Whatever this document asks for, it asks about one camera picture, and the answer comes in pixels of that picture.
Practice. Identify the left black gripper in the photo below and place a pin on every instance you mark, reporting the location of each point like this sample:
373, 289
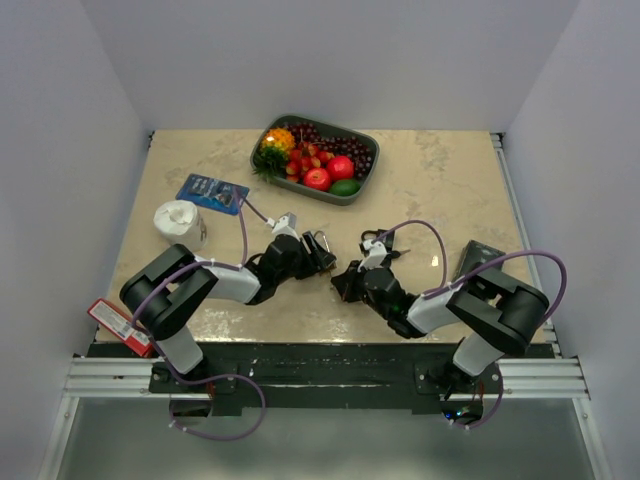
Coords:
317, 261

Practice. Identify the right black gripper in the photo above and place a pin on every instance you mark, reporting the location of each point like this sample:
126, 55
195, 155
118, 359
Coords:
345, 281

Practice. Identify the brass padlock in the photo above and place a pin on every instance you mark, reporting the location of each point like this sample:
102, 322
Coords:
330, 260

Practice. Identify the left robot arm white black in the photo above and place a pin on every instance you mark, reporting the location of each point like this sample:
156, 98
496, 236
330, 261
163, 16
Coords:
164, 295

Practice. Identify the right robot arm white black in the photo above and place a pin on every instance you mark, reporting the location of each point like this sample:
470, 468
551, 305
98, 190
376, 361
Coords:
502, 312

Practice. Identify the black headed key bunch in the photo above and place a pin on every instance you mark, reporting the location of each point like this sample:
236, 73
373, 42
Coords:
396, 254

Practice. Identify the black padlock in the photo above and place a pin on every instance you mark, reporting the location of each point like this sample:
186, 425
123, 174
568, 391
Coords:
386, 238

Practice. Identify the green avocado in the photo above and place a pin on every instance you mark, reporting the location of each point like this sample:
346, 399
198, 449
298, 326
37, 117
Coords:
345, 187

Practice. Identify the red apple front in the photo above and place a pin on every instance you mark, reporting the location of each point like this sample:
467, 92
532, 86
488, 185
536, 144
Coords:
318, 179

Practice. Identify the red apple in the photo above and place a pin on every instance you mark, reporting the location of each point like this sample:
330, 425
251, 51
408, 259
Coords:
318, 179
340, 168

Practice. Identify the red apple back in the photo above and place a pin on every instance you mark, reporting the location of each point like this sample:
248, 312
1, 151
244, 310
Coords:
340, 168

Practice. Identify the red cherry cluster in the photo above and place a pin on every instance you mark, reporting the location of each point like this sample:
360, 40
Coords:
306, 159

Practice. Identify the dark grape bunch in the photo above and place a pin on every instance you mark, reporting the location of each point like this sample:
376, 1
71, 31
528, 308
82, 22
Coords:
321, 141

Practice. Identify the blue card package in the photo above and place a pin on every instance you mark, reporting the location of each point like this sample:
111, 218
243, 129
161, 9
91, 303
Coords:
212, 193

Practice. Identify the orange pineapple toy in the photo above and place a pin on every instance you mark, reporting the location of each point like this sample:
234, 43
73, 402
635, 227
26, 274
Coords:
280, 139

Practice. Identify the green black box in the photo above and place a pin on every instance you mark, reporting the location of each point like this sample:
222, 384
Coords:
474, 254

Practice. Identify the white paper roll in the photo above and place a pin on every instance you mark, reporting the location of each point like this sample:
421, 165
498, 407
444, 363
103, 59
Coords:
180, 222

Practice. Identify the red box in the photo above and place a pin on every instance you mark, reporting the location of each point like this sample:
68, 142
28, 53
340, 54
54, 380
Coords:
117, 323

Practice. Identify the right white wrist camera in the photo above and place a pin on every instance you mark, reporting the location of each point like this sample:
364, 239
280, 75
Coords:
375, 253

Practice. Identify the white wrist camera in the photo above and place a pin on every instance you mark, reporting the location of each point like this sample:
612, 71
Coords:
375, 253
284, 225

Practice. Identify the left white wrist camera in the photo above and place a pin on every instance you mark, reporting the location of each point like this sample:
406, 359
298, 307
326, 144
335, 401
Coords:
284, 225

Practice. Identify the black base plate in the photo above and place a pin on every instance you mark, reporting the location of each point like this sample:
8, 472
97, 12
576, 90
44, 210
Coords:
237, 376

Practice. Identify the aluminium frame rail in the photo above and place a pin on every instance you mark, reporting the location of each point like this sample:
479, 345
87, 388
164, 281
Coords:
537, 378

